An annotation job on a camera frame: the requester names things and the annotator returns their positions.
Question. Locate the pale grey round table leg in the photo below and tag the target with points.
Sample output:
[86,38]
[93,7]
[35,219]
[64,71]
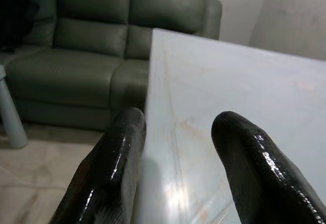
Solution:
[11,114]

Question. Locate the black cloth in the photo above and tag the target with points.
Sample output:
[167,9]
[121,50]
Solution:
[15,15]

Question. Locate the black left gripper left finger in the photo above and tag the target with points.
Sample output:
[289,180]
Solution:
[109,168]

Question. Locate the grey-green leather sofa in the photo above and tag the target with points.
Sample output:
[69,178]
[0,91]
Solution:
[102,53]

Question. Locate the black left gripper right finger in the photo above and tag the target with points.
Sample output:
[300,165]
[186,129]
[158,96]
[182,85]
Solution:
[265,173]

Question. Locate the white marble table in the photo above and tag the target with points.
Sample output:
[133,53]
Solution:
[229,122]

